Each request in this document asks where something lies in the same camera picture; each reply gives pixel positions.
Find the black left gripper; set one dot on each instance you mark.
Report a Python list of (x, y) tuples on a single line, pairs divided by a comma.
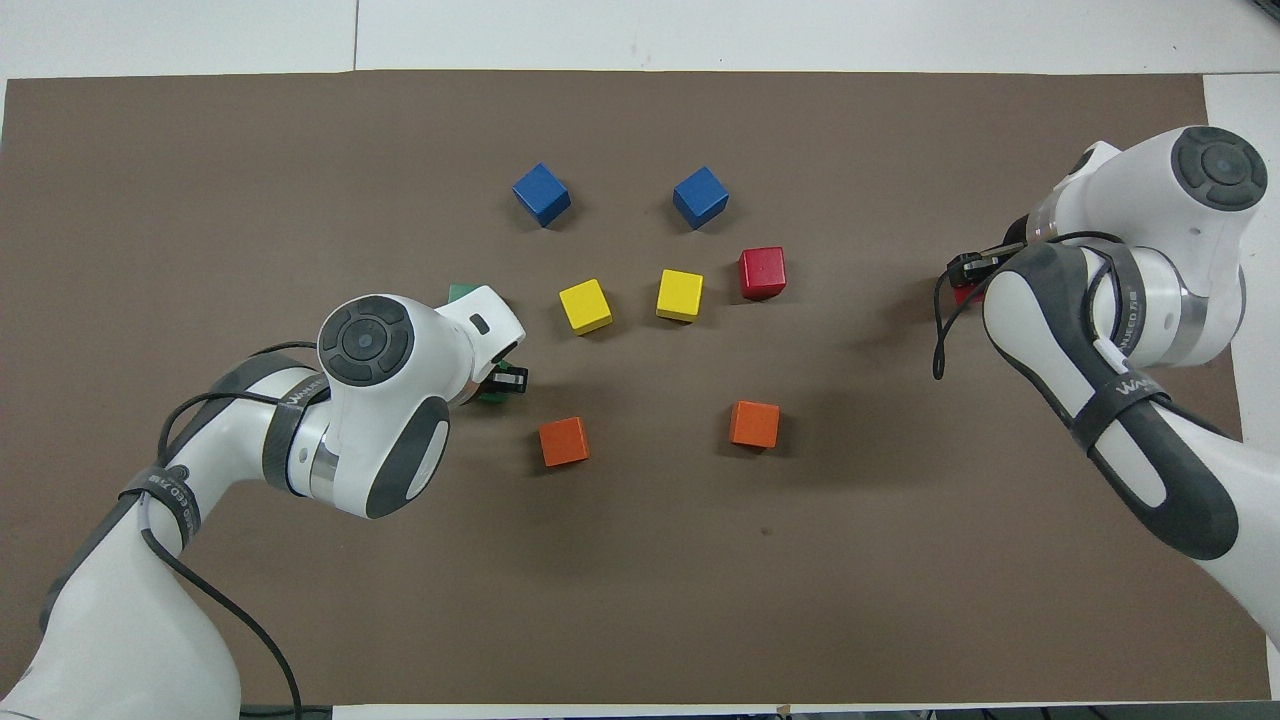
[(482, 385)]

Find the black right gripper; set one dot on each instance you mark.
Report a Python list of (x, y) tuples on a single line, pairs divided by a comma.
[(1008, 253)]

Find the red wooden cube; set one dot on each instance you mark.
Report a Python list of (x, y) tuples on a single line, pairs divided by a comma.
[(762, 272), (966, 295)]

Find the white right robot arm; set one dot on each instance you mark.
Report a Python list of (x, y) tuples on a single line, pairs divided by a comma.
[(1150, 200)]

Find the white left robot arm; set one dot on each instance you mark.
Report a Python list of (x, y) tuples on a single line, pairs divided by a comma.
[(400, 400)]

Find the orange wooden cube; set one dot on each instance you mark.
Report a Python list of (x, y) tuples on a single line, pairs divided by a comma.
[(755, 424), (563, 441)]

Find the yellow wooden cube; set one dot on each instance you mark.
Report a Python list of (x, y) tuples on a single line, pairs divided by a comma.
[(680, 295), (585, 305)]

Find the blue wooden cube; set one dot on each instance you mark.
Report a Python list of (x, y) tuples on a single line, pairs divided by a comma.
[(541, 194), (700, 197)]

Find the brown paper table mat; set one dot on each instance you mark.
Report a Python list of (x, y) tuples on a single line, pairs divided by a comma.
[(700, 600)]

